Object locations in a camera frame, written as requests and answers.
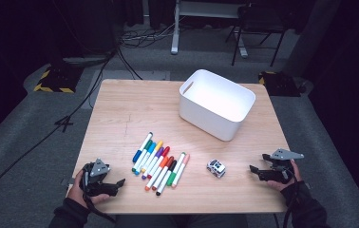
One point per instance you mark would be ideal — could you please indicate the purple marker pen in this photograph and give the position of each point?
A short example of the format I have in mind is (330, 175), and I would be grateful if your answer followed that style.
(159, 152)

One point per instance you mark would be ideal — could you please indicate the light green marker pen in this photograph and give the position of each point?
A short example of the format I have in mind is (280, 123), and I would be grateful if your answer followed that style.
(172, 179)

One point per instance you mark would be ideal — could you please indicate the yellow marker pen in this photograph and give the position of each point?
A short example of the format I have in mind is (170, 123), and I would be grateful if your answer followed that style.
(158, 146)

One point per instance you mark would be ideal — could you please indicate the brown marker pen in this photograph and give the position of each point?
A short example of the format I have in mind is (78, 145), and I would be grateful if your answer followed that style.
(169, 161)

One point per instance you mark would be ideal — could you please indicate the person's left hand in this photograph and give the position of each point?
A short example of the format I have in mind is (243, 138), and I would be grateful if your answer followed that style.
(77, 193)

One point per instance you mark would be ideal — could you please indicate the black yellow striped floor base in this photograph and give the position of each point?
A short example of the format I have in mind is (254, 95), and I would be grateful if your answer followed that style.
(60, 79)

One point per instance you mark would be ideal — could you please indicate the dark blue marker pen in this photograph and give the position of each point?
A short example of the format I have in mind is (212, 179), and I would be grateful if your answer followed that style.
(137, 155)

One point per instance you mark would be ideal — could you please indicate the person's legs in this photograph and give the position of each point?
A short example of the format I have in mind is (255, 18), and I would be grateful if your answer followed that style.
(180, 221)

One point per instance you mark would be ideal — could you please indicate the orange marker pen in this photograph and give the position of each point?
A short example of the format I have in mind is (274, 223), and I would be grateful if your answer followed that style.
(164, 161)

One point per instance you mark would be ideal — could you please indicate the white plastic bin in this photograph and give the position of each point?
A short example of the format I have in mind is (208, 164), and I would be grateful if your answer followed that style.
(215, 120)

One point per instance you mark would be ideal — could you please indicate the pink marker pen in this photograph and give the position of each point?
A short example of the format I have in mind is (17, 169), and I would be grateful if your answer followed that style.
(180, 171)

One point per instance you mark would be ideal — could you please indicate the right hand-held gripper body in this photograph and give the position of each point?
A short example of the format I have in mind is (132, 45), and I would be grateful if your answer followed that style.
(283, 154)

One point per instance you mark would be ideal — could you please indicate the person's right hand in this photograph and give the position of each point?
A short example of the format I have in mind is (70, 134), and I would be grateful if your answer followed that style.
(296, 177)

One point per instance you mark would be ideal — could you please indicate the grey tape piece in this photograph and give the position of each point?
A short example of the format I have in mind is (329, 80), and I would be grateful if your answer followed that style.
(307, 186)
(66, 181)

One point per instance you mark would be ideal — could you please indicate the light blue marker pen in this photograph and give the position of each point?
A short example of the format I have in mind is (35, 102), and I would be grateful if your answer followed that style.
(152, 148)

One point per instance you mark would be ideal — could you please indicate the white desk frame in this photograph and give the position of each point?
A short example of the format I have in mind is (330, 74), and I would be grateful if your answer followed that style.
(175, 31)

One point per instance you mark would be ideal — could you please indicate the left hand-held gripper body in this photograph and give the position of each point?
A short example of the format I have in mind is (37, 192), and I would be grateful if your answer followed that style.
(100, 169)

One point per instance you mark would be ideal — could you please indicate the dark equipment cabinet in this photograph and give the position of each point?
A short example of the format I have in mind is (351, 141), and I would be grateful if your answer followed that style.
(98, 31)

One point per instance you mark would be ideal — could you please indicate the white toy car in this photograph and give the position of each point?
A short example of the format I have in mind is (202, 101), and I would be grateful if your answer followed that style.
(216, 167)

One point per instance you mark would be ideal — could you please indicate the black chair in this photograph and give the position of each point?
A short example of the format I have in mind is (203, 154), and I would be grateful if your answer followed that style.
(256, 19)

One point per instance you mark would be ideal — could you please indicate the dark green marker pen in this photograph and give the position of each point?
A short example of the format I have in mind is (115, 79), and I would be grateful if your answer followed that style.
(148, 144)

